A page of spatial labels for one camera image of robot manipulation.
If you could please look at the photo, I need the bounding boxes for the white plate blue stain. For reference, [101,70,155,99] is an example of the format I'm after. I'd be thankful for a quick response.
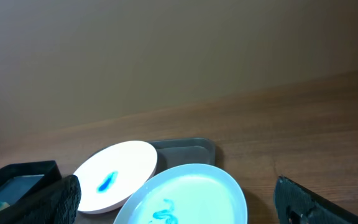
[74,141,158,215]

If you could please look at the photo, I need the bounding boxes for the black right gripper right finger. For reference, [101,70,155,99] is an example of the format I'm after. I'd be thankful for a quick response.
[273,176,358,224]

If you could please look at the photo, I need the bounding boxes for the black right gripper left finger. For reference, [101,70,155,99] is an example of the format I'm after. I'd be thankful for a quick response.
[0,175,81,224]

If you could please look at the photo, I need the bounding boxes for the black water basin tray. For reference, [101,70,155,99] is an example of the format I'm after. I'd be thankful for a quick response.
[0,161,62,205]

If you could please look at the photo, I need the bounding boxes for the dark brown serving tray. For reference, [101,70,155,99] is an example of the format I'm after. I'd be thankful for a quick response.
[91,137,217,175]

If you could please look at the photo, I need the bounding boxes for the pale blue rimmed plate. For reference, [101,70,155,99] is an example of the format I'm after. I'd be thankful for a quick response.
[114,164,249,224]

